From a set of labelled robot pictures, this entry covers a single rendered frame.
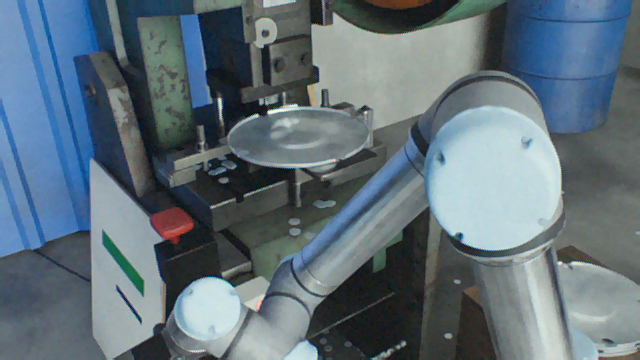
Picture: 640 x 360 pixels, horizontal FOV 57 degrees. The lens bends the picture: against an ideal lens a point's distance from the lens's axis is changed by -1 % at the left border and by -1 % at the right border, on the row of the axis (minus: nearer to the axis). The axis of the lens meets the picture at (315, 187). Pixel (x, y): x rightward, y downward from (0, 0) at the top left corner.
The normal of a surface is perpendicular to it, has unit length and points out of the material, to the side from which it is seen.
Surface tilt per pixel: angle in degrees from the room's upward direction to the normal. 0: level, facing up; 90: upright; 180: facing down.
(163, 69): 90
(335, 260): 87
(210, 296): 40
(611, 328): 0
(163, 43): 90
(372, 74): 90
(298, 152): 0
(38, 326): 0
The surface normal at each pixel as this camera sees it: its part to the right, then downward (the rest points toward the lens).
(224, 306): 0.34, -0.42
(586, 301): -0.04, -0.88
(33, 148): 0.58, 0.38
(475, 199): -0.26, 0.37
